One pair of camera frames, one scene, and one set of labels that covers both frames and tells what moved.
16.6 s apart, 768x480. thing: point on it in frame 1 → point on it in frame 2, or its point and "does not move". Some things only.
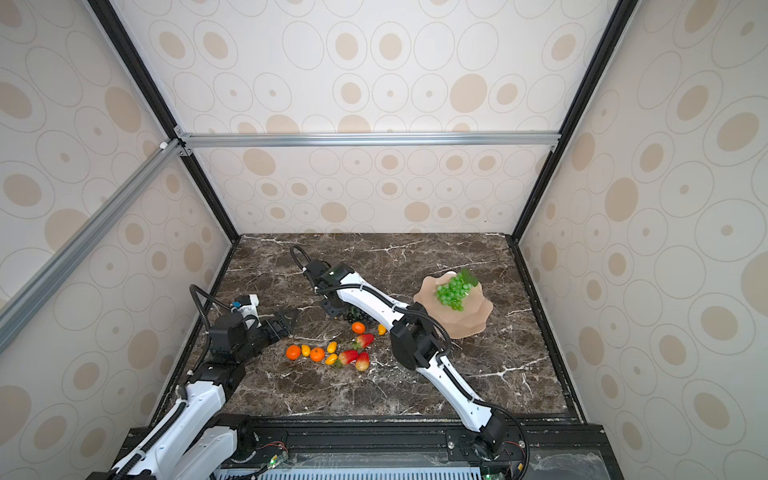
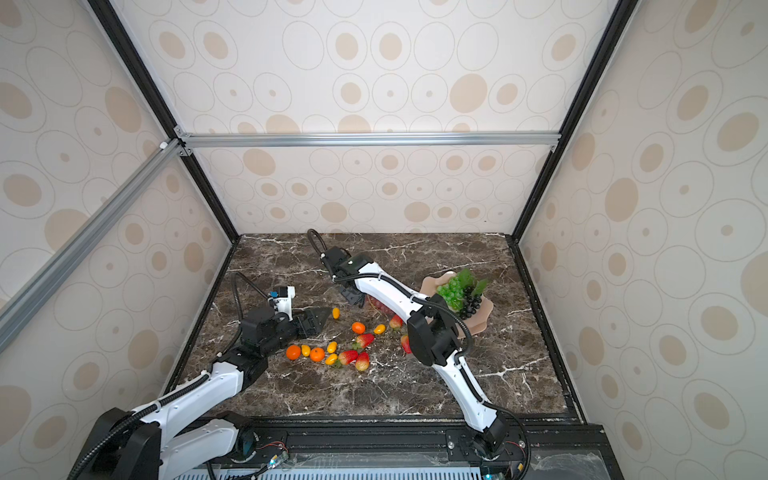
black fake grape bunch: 354,314 → 471,302
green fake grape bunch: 456,289 does not move
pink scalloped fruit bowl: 469,321 does not move
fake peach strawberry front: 363,360 does not move
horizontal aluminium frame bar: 182,139 does not move
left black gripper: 275,333 → 314,329
